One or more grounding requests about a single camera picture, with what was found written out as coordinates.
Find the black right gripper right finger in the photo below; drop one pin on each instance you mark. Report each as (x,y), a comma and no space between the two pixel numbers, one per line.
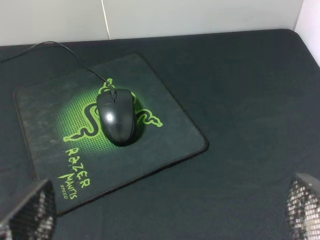
(303,207)

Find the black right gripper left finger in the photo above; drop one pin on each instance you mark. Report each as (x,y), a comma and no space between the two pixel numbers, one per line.
(30,214)

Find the black computer mouse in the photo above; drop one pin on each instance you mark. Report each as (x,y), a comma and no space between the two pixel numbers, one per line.
(117,115)

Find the black green Razer mousepad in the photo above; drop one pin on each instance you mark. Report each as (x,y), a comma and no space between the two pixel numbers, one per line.
(66,143)

